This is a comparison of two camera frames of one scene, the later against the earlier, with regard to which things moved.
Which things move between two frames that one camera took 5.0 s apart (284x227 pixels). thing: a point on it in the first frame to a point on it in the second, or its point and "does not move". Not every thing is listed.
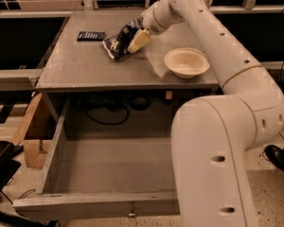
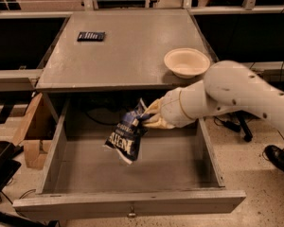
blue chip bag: [117, 46] to [125, 139]
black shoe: [280, 158] does not move
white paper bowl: [186, 62] does not move
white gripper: [151, 21] to [170, 107]
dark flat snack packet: [91, 36] does not move
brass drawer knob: [133, 213] does not move
